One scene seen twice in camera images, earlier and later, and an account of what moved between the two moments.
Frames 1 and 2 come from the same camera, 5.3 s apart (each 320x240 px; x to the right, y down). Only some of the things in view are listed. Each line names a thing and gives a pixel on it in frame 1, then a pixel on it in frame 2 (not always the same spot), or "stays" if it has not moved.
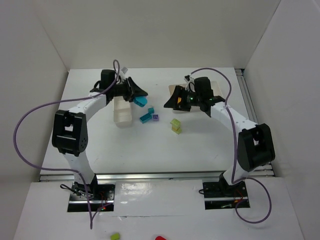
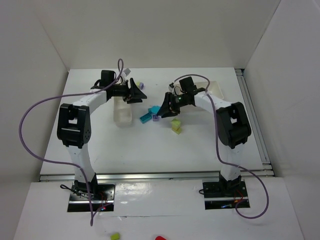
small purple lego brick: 155,117 stays
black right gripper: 185,98 → 172,103
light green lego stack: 176,126 stays
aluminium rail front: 152,176 stays
